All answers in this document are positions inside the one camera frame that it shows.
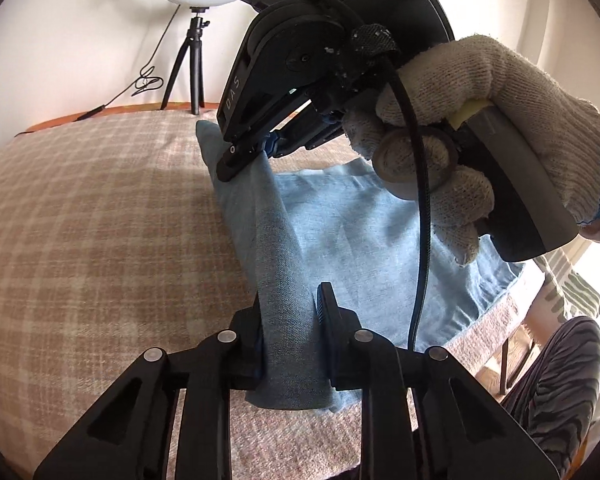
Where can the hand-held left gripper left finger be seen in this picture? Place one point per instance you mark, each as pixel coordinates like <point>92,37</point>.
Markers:
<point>245,340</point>

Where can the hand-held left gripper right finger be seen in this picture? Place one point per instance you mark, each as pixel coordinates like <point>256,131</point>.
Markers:
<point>322,310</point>

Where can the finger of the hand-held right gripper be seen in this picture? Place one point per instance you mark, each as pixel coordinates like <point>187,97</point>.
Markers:
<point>240,162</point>
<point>315,127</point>

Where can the blue denim pants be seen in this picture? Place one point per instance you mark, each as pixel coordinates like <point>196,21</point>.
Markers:
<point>370,230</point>

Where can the person's right hand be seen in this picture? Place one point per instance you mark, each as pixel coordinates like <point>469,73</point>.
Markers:
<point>505,80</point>

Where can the black tripod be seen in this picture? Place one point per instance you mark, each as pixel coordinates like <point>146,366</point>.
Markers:
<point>196,60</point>

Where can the beige plaid blanket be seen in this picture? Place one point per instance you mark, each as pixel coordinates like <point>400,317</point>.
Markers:
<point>105,235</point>

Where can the patterned seat cushion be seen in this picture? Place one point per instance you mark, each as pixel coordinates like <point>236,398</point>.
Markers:
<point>570,285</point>

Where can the zebra striped trouser leg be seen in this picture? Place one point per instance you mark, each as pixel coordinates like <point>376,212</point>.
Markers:
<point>560,385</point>

